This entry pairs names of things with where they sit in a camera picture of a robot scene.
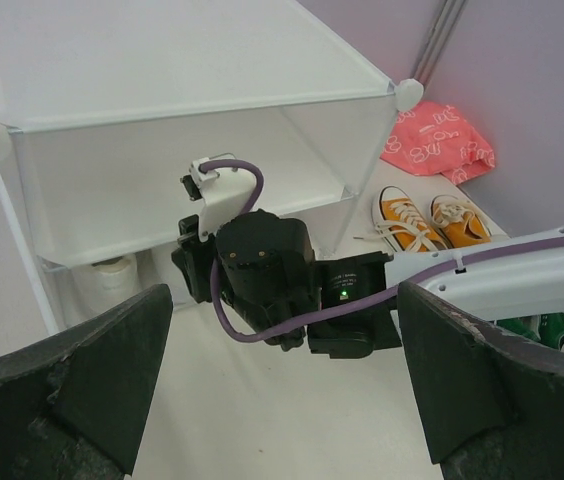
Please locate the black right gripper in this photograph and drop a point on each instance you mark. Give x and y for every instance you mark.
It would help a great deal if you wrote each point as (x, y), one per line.
(266, 267)

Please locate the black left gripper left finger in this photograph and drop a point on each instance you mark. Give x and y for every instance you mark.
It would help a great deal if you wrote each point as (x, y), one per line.
(75, 405)

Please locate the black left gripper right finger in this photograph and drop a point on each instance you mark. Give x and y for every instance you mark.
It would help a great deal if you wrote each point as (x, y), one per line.
(491, 402)

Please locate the orange canvas sneaker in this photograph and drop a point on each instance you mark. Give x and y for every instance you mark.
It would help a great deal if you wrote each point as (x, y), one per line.
(459, 222)
(400, 224)

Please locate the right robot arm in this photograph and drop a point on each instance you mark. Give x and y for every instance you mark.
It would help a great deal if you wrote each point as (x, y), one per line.
(357, 295)

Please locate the white plastic shoe cabinet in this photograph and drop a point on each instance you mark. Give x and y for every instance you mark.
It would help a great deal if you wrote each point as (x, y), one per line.
(104, 105)

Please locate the green canvas sneaker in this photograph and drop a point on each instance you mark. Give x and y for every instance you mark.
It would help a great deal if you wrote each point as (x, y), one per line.
(546, 329)

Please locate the pink patterned plastic bag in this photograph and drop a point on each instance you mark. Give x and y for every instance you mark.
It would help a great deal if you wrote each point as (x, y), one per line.
(435, 139)

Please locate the aluminium corner frame post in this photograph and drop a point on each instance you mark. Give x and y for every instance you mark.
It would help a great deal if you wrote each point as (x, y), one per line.
(445, 20)

